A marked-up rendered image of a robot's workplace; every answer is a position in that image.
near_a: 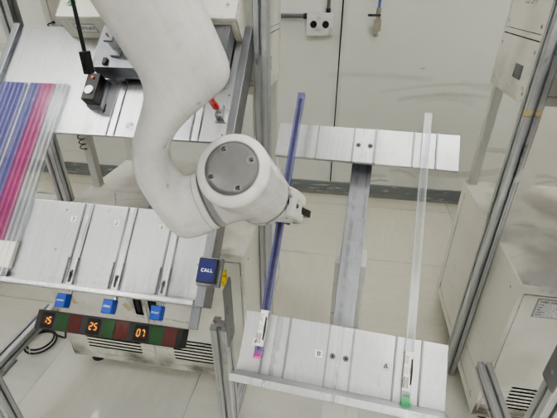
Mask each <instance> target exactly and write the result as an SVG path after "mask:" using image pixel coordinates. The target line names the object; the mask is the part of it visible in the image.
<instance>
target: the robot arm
mask: <svg viewBox="0 0 557 418"><path fill-rule="evenodd" d="M90 1H91V3H92V4H93V6H94V8H95V9H96V11H97V12H98V14H99V15H100V17H101V18H102V20H103V21H104V23H105V25H106V26H107V28H108V29H109V31H110V32H111V34H112V35H113V37H114V39H115V40H116V42H117V43H118V44H119V46H120V48H121V49H122V51H123V52H124V54H125V55H126V57H127V58H128V60H129V62H130V64H131V65H132V67H133V68H134V69H135V71H136V72H137V74H138V77H139V79H140V80H141V82H142V85H143V105H142V108H141V111H140V115H139V117H138V122H137V125H136V129H135V132H134V136H133V146H132V163H133V173H134V176H135V178H136V181H137V184H138V186H139V188H140V189H141V191H142V193H143V195H144V196H145V197H146V199H147V200H148V202H149V204H150V205H151V207H152V208H153V210H154V211H155V212H156V213H157V215H158V216H159V217H160V219H161V220H162V221H163V223H164V224H165V225H166V226H167V228H168V229H169V230H170V231H171V232H173V233H174V234H175V235H176V236H179V237H181V238H185V239H190V238H195V237H198V236H202V235H205V234H207V233H209V232H211V231H214V230H217V229H219V228H221V227H223V226H227V225H229V224H232V223H236V222H239V221H247V222H249V223H251V224H253V225H256V226H267V225H271V224H273V223H276V221H277V222H284V223H285V224H286V225H290V223H295V224H300V223H301V222H302V221H303V218H304V217H305V218H310V216H311V211H309V210H308V209H306V208H303V206H305V205H306V198H305V196H304V195H303V194H302V193H301V192H300V191H299V190H297V189H295V188H293V187H290V186H289V185H288V183H287V181H286V180H285V178H284V177H283V175H282V173H281V172H280V171H279V169H278V168H277V166H276V165H275V163H274V162H273V160H272V159H271V157H270V156H269V155H268V153H267V152H266V150H265V149H264V147H263V146H262V145H261V144H260V143H259V142H258V141H257V140H255V139H253V138H251V137H249V136H247V135H243V134H228V135H225V136H222V137H220V138H218V139H216V140H215V141H213V142H212V143H211V144H209V145H208V146H207V148H206V149H205V150H204V152H203V153H202V155H201V157H200V159H199V162H198V164H197V170H196V173H194V174H192V175H189V176H186V175H183V174H181V173H180V172H179V170H178V169H177V167H176V165H175V164H174V162H173V161H172V157H171V155H170V146H171V142H172V140H173V138H174V136H175V134H176V133H177V131H178V130H179V128H181V126H183V125H184V123H185V122H186V121H187V120H189V118H190V117H191V116H192V115H194V113H196V112H197V111H198V110H199V109H200V108H201V107H203V106H204V105H205V104H206V103H207V102H209V101H210V100H211V99H212V98H214V97H215V96H216V95H217V94H218V93H219V92H220V91H221V90H222V89H223V88H224V87H225V85H226V83H227V82H228V80H229V77H230V65H229V62H228V58H227V56H226V53H225V50H224V47H223V46H222V44H221V42H220V38H219V37H218V34H217V32H216V30H215V27H214V25H213V23H212V21H211V18H210V16H209V14H208V12H207V10H206V7H205V5H204V3H203V1H202V0H90Z"/></svg>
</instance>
